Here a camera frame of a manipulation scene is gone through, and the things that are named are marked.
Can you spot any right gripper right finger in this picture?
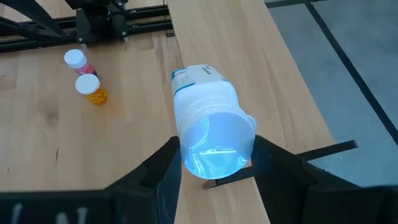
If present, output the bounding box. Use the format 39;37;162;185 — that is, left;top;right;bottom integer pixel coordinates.
251;135;320;224

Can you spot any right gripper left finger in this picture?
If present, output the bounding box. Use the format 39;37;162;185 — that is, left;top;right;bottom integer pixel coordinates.
107;136;182;224

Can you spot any white bottle teal striped label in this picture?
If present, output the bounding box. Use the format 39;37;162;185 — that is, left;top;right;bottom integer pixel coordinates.
170;64;257;180

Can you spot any orange bottle white cap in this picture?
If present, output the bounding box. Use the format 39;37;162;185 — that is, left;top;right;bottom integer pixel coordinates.
75;73;108;106

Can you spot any pink bottle white cap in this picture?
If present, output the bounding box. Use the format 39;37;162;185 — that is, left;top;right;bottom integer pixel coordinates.
63;49;98;77

